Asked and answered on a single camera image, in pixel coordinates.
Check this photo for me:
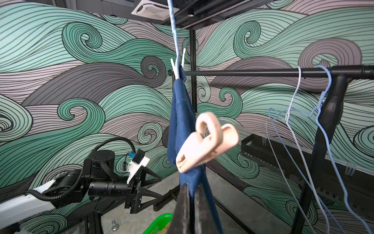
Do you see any dark navy t-shirt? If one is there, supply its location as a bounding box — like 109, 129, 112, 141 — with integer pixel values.
167, 66, 223, 234

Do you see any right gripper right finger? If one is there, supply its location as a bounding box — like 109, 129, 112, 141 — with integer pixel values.
194, 184, 219, 234

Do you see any tan yellow t-shirt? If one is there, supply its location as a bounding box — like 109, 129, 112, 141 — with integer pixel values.
158, 223, 170, 234

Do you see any pink white clothespin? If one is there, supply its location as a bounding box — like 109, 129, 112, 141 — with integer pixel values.
176, 112, 240, 173

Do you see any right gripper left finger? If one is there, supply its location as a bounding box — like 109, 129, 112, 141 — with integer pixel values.
166, 184, 191, 234

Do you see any light blue wire hanger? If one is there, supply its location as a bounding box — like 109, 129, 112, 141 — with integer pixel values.
268, 65, 373, 234

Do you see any black wall cable tray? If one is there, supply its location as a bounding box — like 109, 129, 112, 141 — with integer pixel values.
241, 134, 374, 218

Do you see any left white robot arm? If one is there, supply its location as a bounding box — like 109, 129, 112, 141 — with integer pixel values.
1, 137, 162, 229

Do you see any green plastic basket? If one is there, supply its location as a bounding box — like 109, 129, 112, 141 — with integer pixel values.
143, 213, 173, 234

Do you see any black clothes rack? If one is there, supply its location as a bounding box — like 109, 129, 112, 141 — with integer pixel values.
196, 21, 374, 224

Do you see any white wire hanger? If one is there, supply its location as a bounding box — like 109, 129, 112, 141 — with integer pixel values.
266, 66, 330, 234

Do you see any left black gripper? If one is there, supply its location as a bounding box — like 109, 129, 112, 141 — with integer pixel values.
124, 166, 162, 214

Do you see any silver metal bolt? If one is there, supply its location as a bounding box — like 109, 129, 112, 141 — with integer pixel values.
111, 219, 119, 232

